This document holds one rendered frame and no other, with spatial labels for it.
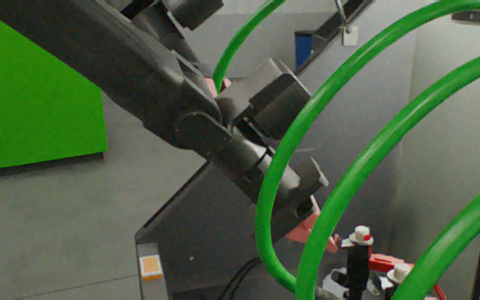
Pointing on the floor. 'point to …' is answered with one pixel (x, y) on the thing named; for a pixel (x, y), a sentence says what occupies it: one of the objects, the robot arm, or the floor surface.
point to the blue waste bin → (302, 46)
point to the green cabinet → (30, 104)
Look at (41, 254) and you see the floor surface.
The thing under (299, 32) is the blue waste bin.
